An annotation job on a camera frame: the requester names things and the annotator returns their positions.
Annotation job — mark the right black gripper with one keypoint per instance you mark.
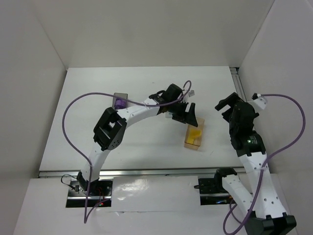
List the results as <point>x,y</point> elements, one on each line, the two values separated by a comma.
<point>230,105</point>

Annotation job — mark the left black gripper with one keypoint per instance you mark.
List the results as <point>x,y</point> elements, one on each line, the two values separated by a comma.
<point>181,112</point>

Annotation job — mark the yellow lego brick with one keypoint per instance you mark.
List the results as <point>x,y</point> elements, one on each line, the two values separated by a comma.
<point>194,135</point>

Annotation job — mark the purple lego brick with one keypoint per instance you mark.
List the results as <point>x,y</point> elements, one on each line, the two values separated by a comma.
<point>120,104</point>

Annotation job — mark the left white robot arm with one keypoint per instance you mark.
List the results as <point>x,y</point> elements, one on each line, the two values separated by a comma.
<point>110,128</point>

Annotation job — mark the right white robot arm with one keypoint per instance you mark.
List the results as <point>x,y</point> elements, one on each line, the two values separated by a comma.
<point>264,213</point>

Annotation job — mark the orange plastic container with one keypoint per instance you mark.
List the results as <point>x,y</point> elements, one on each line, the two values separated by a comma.
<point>196,144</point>

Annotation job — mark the clear plastic container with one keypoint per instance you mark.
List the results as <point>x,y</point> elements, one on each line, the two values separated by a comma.
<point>168,115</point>

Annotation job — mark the smoky grey plastic container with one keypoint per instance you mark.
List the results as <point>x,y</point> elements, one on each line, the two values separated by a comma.
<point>123,96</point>

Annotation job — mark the aluminium rail right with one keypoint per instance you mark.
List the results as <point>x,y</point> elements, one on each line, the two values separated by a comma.
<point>237,83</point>

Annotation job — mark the aluminium rail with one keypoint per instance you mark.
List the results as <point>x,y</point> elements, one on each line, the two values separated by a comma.
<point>136,172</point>
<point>237,83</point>

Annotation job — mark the aluminium rail front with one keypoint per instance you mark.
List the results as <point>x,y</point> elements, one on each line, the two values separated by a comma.
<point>136,172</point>

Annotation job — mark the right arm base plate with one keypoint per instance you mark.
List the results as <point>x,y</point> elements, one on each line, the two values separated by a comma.
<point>211,190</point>

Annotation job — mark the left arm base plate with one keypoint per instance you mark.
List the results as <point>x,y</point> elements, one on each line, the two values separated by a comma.
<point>76,195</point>

